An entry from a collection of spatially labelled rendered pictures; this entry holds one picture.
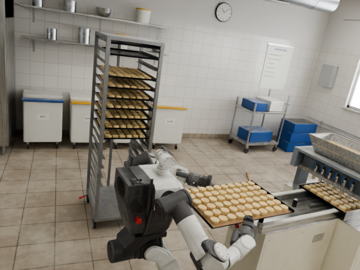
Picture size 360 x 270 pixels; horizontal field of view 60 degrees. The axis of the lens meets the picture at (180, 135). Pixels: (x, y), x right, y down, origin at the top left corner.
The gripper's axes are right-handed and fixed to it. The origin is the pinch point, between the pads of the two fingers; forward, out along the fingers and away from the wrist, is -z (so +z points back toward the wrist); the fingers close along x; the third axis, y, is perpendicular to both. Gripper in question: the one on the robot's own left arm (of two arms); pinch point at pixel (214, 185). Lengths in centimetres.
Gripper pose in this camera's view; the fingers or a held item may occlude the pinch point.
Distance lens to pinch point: 209.2
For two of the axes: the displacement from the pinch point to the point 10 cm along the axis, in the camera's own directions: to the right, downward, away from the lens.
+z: -9.4, -2.2, 2.4
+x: 1.4, -9.4, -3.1
